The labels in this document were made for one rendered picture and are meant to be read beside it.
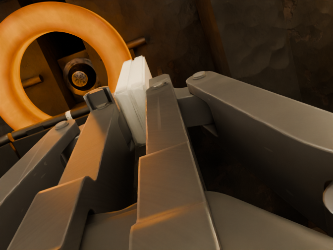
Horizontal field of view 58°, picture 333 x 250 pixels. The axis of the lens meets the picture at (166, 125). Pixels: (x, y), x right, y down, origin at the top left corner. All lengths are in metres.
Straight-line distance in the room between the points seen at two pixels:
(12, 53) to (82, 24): 0.09
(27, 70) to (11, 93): 0.08
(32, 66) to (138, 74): 0.34
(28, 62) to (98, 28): 0.14
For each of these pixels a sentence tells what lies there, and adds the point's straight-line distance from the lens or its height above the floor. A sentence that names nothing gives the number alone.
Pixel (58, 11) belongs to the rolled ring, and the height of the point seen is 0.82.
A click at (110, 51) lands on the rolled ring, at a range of 0.38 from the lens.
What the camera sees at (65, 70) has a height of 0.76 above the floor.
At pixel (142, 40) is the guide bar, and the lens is 0.43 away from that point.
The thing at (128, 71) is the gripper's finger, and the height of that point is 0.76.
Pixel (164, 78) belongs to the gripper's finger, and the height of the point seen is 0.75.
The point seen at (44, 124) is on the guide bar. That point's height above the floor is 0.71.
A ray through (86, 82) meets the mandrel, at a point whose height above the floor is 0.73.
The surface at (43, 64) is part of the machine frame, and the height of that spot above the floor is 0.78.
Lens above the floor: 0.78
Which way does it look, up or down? 18 degrees down
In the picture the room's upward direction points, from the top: 20 degrees counter-clockwise
